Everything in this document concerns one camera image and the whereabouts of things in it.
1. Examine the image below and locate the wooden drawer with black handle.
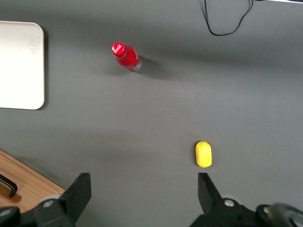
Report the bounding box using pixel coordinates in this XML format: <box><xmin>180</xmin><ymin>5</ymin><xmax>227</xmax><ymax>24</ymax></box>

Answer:
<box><xmin>0</xmin><ymin>156</ymin><xmax>59</xmax><ymax>211</ymax></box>

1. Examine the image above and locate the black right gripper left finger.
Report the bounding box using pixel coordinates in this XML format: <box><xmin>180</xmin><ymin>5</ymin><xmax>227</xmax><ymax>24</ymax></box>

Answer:
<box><xmin>34</xmin><ymin>172</ymin><xmax>92</xmax><ymax>227</ymax></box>

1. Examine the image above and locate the cream plastic tray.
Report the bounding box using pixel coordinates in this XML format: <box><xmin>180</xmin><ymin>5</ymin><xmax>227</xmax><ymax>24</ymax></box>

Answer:
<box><xmin>0</xmin><ymin>20</ymin><xmax>45</xmax><ymax>110</ymax></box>

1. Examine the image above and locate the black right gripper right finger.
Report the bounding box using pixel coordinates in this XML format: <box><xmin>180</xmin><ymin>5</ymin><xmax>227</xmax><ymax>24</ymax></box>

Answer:
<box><xmin>189</xmin><ymin>172</ymin><xmax>259</xmax><ymax>227</ymax></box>

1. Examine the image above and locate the thin black looped cable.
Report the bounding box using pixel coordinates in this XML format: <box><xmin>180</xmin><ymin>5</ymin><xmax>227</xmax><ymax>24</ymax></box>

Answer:
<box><xmin>204</xmin><ymin>0</ymin><xmax>255</xmax><ymax>37</ymax></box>

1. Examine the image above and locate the yellow lemon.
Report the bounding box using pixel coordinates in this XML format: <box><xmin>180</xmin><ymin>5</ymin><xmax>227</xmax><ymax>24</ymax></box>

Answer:
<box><xmin>195</xmin><ymin>140</ymin><xmax>213</xmax><ymax>169</ymax></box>

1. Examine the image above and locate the oak wooden drawer cabinet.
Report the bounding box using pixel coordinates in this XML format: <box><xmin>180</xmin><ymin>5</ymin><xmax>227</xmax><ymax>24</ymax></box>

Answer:
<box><xmin>0</xmin><ymin>148</ymin><xmax>66</xmax><ymax>212</ymax></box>

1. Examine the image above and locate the red cola bottle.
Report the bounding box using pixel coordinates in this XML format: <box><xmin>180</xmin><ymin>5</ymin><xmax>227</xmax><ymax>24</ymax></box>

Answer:
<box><xmin>111</xmin><ymin>42</ymin><xmax>143</xmax><ymax>72</ymax></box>

